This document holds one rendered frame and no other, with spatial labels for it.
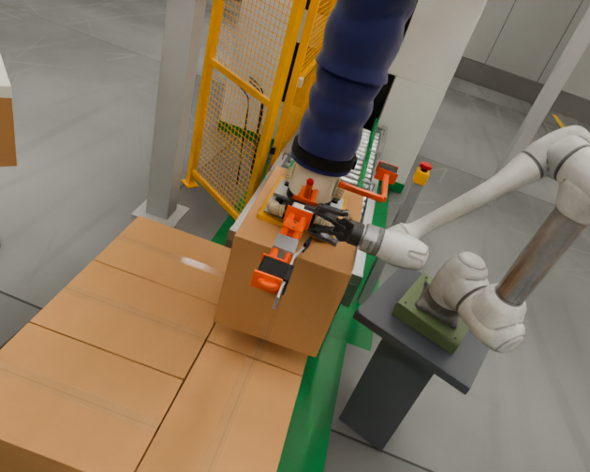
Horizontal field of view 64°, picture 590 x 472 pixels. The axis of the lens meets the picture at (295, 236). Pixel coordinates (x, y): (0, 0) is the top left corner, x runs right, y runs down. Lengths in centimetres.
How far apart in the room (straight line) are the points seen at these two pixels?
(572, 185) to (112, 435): 153
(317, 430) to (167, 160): 185
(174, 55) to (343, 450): 225
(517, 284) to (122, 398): 135
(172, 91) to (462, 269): 193
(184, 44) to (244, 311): 167
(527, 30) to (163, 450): 1024
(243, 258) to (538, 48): 987
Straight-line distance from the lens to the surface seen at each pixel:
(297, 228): 138
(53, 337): 189
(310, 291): 158
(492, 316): 177
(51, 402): 173
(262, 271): 116
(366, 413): 239
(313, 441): 241
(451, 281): 187
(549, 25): 1099
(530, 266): 167
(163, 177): 322
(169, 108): 301
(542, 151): 158
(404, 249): 145
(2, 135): 258
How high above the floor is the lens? 197
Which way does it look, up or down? 34 degrees down
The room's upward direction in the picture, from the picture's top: 18 degrees clockwise
